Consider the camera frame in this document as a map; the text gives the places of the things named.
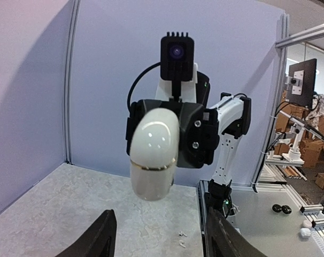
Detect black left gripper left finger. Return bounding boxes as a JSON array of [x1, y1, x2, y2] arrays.
[[56, 209, 117, 257]]

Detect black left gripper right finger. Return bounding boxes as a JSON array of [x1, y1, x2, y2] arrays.
[[206, 208, 261, 257]]

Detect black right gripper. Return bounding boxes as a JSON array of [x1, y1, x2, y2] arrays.
[[126, 100, 219, 169]]

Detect white earbud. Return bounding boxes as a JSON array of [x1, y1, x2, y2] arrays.
[[179, 240, 186, 248], [179, 231, 188, 237]]

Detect white earbud charging case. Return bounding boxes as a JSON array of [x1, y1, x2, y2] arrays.
[[129, 108, 180, 201]]

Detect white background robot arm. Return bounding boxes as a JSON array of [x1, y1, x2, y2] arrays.
[[275, 111, 324, 167]]

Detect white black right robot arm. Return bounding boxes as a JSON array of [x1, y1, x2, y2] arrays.
[[126, 93, 251, 215]]

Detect black earbud case background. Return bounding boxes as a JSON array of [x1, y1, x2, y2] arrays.
[[272, 204, 282, 213], [281, 205, 292, 215]]

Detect white earbud case background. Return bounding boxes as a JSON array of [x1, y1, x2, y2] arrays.
[[299, 228, 311, 239]]

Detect black monitor on stand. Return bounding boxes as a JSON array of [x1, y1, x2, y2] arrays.
[[286, 58, 317, 109]]

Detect cardboard boxes pile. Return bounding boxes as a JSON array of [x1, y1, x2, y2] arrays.
[[274, 90, 324, 188]]

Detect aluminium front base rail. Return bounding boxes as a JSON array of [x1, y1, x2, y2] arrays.
[[196, 179, 243, 257]]

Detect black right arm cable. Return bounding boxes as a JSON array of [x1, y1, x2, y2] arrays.
[[127, 61, 163, 110]]

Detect aluminium right corner post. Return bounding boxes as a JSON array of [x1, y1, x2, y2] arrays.
[[249, 13, 290, 188]]

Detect aluminium corner post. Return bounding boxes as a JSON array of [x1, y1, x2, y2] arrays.
[[249, 13, 290, 188], [63, 0, 81, 164]]

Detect aluminium left corner post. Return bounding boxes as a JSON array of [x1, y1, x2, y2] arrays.
[[63, 0, 81, 164]]

